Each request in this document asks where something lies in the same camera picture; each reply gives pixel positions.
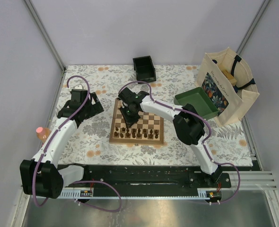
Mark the cream canvas tote bag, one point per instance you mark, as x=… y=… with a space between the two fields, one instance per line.
x=232 y=102

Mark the black plastic bin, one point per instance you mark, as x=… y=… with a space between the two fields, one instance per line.
x=144 y=68

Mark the pink capped bottle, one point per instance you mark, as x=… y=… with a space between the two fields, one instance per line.
x=43 y=134

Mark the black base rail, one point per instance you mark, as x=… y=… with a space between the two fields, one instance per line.
x=187 y=176

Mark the wooden box in bag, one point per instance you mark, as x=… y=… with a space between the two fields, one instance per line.
x=229 y=76

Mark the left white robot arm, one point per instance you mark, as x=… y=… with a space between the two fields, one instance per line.
x=41 y=173

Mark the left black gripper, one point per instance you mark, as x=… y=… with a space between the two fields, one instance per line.
x=96 y=109

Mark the white slotted cable duct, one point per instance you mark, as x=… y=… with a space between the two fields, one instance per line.
x=137 y=192

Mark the green metal tray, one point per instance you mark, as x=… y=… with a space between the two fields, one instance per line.
x=199 y=100

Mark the floral table mat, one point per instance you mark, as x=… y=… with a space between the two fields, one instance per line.
x=90 y=143

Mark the wooden chess board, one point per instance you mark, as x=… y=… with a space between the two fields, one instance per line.
x=148 y=130

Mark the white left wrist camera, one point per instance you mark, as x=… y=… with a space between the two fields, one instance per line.
x=79 y=86

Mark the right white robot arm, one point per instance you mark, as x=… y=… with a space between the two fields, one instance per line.
x=188 y=125

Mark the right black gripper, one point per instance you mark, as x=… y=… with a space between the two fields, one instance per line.
x=129 y=122

